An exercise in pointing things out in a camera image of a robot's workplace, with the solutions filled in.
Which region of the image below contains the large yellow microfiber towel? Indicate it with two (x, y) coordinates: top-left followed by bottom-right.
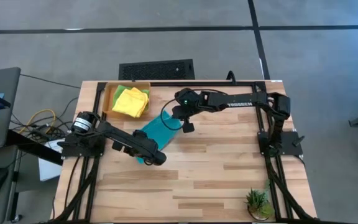
(111, 89), (147, 119)

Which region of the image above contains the small potted succulent plant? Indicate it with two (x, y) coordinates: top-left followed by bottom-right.
(245, 185), (275, 222)

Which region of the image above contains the white paper sheet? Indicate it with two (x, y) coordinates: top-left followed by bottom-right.
(37, 139), (64, 182)

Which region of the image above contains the black floor vent grille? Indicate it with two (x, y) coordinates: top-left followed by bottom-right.
(117, 58), (196, 81)

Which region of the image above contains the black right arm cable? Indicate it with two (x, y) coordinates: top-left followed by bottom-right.
(159, 88), (229, 132)

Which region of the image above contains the yellow floor cable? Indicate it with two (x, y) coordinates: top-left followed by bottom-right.
(17, 108), (58, 135)

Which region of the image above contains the teal microfiber towel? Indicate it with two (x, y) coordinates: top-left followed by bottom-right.
(135, 110), (183, 166)

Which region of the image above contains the green microfiber towel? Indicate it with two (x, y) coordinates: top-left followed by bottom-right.
(112, 84), (151, 112)

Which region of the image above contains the small yellow microfiber towel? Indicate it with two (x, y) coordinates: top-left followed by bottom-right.
(130, 86), (150, 105)

